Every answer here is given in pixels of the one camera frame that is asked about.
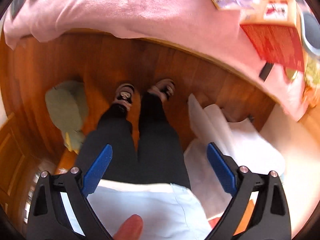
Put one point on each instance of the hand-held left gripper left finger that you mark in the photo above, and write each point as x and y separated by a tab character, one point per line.
98	165

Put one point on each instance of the person's leg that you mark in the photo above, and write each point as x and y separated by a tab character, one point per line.
160	142
112	140

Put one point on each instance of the person's right sandal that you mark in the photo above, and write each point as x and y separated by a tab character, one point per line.
165	88

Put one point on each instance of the person's left sandal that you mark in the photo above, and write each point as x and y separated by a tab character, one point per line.
123	96

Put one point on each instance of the person's left hand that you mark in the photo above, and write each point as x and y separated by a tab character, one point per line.
128	227

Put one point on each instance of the white shirt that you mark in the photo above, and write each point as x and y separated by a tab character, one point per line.
140	210

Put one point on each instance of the person's right leg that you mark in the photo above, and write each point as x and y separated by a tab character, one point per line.
160	142

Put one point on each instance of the person's left leg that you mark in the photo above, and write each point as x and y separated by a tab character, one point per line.
112	140

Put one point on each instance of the pink blanket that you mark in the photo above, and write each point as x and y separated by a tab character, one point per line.
125	5

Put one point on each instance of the gold round disc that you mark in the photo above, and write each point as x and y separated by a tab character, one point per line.
291	74

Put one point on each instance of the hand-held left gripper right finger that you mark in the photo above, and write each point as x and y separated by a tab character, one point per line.
221	170

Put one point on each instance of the white plastic bag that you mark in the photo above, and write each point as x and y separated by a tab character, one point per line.
237	142

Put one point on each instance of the grey round object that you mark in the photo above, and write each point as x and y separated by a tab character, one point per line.
312	32

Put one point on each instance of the red printed box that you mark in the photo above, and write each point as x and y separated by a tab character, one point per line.
275	40

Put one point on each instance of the small black object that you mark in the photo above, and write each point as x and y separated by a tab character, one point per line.
265	71

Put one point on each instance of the person's sandal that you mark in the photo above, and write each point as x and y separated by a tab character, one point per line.
165	88
123	96

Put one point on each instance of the wooden cabinet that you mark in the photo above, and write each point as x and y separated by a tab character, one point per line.
12	155

